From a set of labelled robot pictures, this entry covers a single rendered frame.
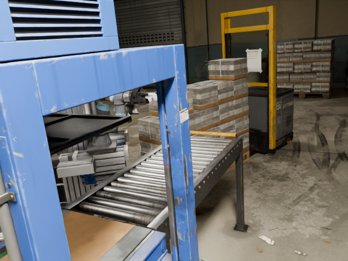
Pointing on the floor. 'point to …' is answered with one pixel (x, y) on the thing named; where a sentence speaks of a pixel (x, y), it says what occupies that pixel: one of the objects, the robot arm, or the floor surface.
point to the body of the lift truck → (256, 114)
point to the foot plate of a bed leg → (241, 229)
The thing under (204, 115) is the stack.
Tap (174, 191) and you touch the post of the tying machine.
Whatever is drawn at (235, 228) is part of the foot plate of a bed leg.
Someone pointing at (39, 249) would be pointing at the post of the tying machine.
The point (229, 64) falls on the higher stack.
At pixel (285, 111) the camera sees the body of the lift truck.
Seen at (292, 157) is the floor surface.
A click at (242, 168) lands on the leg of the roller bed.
